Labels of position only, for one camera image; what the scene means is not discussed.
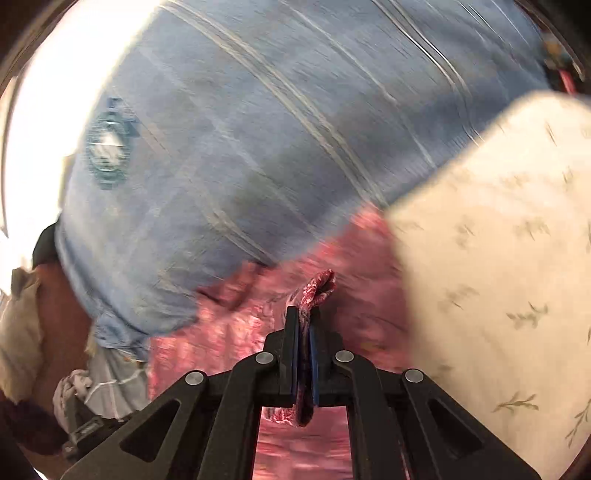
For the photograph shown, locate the cream leaf-print pillow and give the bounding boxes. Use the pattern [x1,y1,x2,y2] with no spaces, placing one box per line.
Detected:
[383,90,591,480]

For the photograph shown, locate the person's left hand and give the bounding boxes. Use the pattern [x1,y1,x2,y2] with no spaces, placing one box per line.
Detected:
[52,368,96,420]

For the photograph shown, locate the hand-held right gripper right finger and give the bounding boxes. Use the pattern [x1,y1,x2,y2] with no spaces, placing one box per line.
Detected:
[308,306,543,480]

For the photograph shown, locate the grey patterned quilt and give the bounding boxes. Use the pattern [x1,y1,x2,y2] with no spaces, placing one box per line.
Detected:
[87,339,151,422]

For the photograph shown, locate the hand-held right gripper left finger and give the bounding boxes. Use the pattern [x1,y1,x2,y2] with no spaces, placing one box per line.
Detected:
[60,306,302,480]

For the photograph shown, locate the beige cloth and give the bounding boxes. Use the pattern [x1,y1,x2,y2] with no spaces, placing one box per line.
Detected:
[0,265,47,403]

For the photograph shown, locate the blue plaid quilt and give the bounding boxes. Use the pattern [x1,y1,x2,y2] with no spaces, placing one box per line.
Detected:
[54,0,561,361]

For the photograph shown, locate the purple floral garment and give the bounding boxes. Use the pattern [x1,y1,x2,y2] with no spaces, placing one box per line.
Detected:
[148,205,416,480]

